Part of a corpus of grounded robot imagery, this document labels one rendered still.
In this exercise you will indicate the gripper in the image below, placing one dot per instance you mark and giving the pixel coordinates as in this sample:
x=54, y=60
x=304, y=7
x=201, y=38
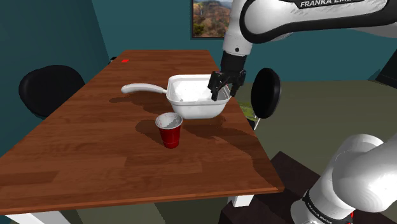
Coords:
x=232, y=63

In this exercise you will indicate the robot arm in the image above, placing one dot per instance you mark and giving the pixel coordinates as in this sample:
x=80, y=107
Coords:
x=356, y=180

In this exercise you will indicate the black round-backed chair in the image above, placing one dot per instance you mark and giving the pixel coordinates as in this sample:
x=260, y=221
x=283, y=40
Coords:
x=49, y=90
x=265, y=93

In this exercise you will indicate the red plastic cup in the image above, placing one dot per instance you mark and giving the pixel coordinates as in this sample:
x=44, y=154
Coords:
x=170, y=136

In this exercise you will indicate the small red flat square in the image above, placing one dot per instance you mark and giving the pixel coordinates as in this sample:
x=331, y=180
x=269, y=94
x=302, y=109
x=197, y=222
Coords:
x=125, y=60

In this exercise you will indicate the brown wooden table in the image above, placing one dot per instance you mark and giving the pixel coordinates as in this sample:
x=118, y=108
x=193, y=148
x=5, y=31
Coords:
x=93, y=149

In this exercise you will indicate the landscape wall picture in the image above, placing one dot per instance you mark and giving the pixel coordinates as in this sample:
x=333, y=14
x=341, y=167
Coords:
x=209, y=18

